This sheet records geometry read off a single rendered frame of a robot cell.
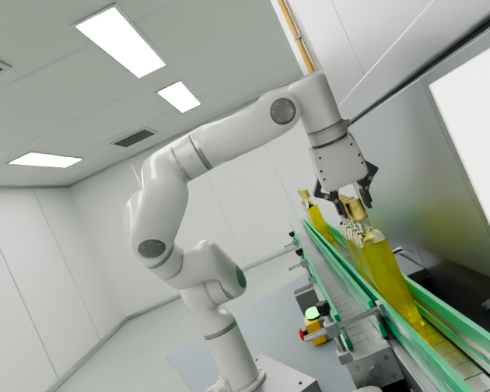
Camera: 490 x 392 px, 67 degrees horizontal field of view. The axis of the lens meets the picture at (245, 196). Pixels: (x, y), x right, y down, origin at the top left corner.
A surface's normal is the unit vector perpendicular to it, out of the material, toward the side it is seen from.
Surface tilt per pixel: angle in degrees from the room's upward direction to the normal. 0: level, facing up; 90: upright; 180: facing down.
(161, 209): 122
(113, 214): 90
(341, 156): 106
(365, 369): 90
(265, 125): 110
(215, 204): 90
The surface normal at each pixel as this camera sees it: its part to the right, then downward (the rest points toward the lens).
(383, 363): -0.07, 0.04
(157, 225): 0.16, 0.55
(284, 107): 0.11, 0.17
